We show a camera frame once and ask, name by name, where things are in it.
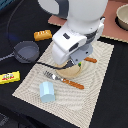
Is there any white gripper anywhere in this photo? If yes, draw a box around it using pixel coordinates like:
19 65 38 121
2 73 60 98
52 22 104 65

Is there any orange toy bread loaf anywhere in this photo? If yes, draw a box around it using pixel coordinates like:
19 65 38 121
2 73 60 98
34 30 52 41

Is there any light blue milk carton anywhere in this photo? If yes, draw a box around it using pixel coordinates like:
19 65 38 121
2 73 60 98
39 81 55 103

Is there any yellow toy box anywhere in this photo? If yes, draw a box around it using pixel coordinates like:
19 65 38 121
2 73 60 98
0 71 20 84

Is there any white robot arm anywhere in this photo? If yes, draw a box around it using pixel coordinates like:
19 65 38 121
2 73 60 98
38 0 108 68

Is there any round wooden plate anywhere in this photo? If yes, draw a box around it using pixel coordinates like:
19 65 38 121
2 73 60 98
57 65 82 79

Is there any grey frying pan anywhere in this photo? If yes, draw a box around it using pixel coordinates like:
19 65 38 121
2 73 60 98
0 41 39 63

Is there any beige woven placemat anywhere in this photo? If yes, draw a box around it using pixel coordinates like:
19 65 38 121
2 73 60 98
13 41 114 128

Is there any beige bowl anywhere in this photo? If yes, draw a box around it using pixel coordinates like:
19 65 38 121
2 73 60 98
116 4 128 31

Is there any knife with wooden handle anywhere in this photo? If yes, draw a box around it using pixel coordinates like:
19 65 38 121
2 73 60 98
84 57 97 63

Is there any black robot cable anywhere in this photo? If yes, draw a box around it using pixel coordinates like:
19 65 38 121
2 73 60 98
5 0 77 71

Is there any fork with wooden handle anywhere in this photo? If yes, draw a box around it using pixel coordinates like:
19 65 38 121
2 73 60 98
44 71 84 89

